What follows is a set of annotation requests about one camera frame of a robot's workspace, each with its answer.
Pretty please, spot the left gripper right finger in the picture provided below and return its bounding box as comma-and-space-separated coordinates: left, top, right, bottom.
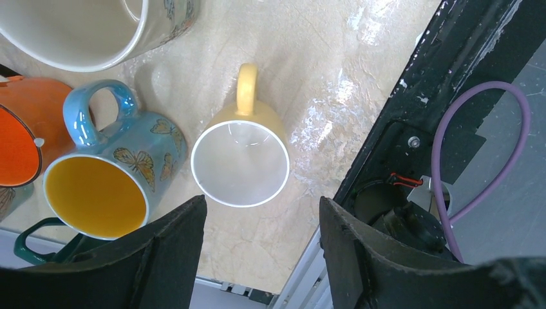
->
319, 197, 545, 308

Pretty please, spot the blue mug yellow inside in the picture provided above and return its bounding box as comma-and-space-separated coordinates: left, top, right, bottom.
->
43, 80, 187, 240

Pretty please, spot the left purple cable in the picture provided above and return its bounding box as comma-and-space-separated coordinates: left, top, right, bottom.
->
431, 80, 532, 264

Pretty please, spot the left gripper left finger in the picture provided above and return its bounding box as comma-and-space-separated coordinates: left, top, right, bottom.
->
1, 195, 207, 308

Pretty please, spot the orange mug black handle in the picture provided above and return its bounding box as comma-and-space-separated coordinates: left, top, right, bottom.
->
1, 75, 75, 187

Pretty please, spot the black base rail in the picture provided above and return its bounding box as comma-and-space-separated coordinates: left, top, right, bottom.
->
332, 0, 546, 262

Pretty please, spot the cream mug blue pattern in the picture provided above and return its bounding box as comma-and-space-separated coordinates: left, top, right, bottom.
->
1, 0, 200, 73

